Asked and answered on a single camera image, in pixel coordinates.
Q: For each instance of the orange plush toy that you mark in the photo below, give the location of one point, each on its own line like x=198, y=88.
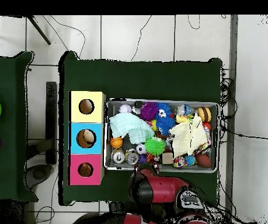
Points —
x=85, y=169

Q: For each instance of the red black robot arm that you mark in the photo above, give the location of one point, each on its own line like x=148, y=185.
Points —
x=166, y=189

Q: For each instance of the wooden box with three holes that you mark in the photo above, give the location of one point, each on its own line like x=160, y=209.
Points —
x=87, y=121

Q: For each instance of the silver mesh bin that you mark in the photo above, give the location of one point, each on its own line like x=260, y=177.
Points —
x=215, y=112

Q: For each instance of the silver drink can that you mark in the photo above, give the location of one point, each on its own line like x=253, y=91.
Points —
x=132, y=156
x=118, y=156

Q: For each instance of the green spiky ball with eyes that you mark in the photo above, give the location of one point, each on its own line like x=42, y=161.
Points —
x=155, y=146

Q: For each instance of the small orange basketball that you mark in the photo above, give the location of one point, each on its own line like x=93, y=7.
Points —
x=116, y=142

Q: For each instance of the mint green cloth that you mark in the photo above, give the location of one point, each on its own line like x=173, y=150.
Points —
x=129, y=126

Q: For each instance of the cream yellow cloth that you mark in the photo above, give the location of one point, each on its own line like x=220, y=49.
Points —
x=189, y=137

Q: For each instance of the purple spiky ball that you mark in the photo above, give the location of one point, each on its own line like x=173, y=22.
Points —
x=149, y=111

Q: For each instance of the blue spiky ball with eyes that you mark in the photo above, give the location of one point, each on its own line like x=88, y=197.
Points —
x=165, y=108

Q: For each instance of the white baseball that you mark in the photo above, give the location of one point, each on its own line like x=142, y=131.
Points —
x=125, y=108

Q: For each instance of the dark green table cloth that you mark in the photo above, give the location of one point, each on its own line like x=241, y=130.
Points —
x=7, y=93
x=136, y=79

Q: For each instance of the grey stand base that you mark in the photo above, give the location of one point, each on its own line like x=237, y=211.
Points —
x=39, y=173

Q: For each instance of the black upright panel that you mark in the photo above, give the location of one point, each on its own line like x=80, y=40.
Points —
x=51, y=116

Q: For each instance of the black tripod leg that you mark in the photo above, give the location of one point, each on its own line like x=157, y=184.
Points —
x=39, y=30

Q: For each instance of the grey floor rail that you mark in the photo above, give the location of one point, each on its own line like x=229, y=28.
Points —
x=233, y=46

